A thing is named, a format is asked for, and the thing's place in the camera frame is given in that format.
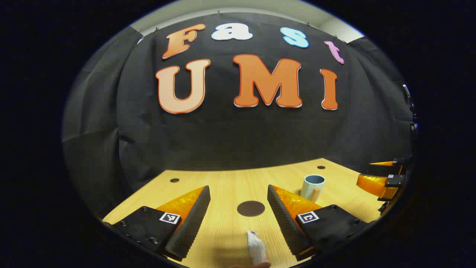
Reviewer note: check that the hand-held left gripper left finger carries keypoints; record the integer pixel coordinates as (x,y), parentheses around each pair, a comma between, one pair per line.
(191,219)

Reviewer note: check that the wooden desktop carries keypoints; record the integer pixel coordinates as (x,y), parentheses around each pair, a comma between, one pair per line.
(230,186)

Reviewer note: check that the white toothpaste tube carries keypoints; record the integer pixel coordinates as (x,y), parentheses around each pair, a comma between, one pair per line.
(256,247)

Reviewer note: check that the brown round coaster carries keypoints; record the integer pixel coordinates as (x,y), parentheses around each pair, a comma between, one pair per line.
(251,209)

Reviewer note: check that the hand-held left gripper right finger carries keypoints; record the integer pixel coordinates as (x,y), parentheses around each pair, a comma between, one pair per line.
(284,219)

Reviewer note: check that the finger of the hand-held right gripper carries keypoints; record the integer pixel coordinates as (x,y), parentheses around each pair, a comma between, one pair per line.
(383,169)
(395,181)

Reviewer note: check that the black backdrop cloth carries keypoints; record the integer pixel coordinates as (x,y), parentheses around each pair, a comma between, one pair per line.
(223,141)

